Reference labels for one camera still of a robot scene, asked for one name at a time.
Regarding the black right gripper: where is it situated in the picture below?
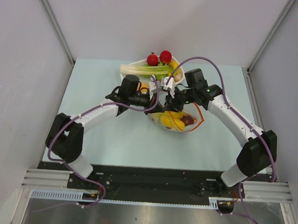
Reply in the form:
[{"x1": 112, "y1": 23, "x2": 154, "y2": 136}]
[{"x1": 163, "y1": 85, "x2": 196, "y2": 114}]

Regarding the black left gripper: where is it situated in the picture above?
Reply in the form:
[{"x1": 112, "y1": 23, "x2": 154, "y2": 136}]
[{"x1": 127, "y1": 90, "x2": 165, "y2": 116}]

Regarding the yellow banana bunch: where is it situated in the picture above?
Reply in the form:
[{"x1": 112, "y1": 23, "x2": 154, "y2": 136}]
[
  {"x1": 151, "y1": 111, "x2": 185, "y2": 131},
  {"x1": 168, "y1": 61, "x2": 179, "y2": 74}
]

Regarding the clear zip bag red zipper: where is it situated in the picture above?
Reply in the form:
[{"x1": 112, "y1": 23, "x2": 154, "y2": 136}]
[{"x1": 148, "y1": 103, "x2": 205, "y2": 133}]

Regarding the dark purple passion fruit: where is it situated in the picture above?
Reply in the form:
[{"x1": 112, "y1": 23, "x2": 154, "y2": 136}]
[{"x1": 181, "y1": 115, "x2": 195, "y2": 126}]

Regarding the green white celery stalk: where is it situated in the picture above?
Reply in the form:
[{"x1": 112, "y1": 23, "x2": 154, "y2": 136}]
[{"x1": 120, "y1": 64, "x2": 173, "y2": 76}]

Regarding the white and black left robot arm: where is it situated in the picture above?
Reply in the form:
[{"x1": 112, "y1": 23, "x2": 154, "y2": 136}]
[{"x1": 45, "y1": 74, "x2": 162, "y2": 189}]

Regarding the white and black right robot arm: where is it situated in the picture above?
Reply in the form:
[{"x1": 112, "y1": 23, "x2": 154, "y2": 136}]
[{"x1": 161, "y1": 68, "x2": 277, "y2": 197}]

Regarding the white garlic bulb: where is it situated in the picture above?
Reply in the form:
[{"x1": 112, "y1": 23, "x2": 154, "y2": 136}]
[{"x1": 174, "y1": 74, "x2": 183, "y2": 82}]

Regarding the white perforated plastic basket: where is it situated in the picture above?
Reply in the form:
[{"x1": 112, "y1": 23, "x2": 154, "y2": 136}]
[{"x1": 119, "y1": 56, "x2": 179, "y2": 83}]

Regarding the red pomegranate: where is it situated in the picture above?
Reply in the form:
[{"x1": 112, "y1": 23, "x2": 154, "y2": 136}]
[{"x1": 147, "y1": 53, "x2": 158, "y2": 66}]

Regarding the red apple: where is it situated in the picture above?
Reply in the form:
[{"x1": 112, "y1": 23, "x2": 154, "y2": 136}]
[{"x1": 159, "y1": 50, "x2": 172, "y2": 64}]

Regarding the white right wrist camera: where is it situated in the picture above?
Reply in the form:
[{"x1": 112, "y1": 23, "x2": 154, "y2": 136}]
[{"x1": 160, "y1": 76, "x2": 175, "y2": 93}]

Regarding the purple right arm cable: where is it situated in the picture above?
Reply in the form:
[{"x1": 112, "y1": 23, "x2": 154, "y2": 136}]
[{"x1": 160, "y1": 55, "x2": 284, "y2": 184}]

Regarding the right aluminium corner post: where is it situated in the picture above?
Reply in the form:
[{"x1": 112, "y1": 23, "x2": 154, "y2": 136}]
[{"x1": 248, "y1": 0, "x2": 298, "y2": 71}]

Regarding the aluminium corner post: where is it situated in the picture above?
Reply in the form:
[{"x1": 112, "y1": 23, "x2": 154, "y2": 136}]
[
  {"x1": 39, "y1": 0, "x2": 76, "y2": 67},
  {"x1": 248, "y1": 0, "x2": 298, "y2": 71}
]

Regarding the white slotted cable duct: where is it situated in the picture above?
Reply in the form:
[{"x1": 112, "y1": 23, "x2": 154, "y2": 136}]
[{"x1": 30, "y1": 189, "x2": 219, "y2": 210}]

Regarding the aluminium frame rail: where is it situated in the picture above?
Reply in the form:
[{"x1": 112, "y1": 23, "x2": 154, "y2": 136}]
[{"x1": 22, "y1": 169, "x2": 293, "y2": 204}]

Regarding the left aluminium corner post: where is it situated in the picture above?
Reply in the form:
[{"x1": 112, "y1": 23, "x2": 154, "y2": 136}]
[{"x1": 39, "y1": 0, "x2": 76, "y2": 67}]

